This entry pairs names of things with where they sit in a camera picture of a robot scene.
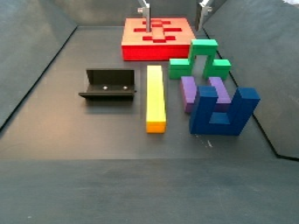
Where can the black angle fixture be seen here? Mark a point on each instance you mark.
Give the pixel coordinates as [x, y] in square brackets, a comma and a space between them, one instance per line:
[109, 82]

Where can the blue U-shaped block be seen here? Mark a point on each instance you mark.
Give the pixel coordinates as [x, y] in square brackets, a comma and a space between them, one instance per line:
[208, 122]

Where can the green stepped block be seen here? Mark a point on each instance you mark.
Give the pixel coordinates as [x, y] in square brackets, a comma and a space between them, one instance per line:
[214, 67]

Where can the yellow long bar block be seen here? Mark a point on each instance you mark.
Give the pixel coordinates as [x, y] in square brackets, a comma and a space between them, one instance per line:
[154, 108]

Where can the red puzzle board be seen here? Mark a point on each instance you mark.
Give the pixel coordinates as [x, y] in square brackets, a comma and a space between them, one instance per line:
[166, 41]

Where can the purple U-shaped block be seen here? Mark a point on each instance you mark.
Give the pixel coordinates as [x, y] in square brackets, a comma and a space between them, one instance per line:
[188, 93]

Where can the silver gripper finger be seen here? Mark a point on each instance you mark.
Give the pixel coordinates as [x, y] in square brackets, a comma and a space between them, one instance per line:
[204, 10]
[144, 10]

